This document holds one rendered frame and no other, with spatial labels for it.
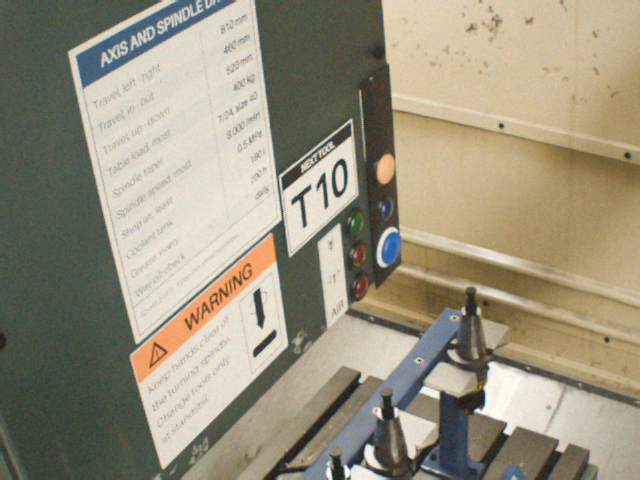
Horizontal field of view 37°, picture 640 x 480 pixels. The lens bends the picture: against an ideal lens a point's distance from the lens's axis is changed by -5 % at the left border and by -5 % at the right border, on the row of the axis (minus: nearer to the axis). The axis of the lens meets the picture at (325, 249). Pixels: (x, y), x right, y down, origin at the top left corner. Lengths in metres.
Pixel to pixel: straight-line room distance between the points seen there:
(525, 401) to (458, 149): 0.50
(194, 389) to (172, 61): 0.23
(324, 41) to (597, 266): 1.05
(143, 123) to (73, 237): 0.08
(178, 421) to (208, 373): 0.04
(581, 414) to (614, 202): 0.44
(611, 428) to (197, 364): 1.24
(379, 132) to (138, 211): 0.28
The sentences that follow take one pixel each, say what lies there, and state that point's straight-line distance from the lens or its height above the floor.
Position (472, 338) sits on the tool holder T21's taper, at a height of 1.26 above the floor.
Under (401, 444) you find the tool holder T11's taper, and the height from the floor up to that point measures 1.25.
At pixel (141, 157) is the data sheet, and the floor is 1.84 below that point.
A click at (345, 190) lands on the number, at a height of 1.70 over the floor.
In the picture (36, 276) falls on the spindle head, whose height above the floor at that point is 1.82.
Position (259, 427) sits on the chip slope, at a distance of 2.00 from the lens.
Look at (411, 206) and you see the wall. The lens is 1.81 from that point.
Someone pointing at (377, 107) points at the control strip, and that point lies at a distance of 0.81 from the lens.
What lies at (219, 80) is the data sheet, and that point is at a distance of 0.63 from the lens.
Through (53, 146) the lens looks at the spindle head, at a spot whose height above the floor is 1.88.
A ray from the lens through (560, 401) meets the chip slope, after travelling 1.86.
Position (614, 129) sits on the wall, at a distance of 1.55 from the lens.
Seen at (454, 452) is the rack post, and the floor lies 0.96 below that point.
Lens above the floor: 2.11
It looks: 34 degrees down
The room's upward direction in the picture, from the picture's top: 6 degrees counter-clockwise
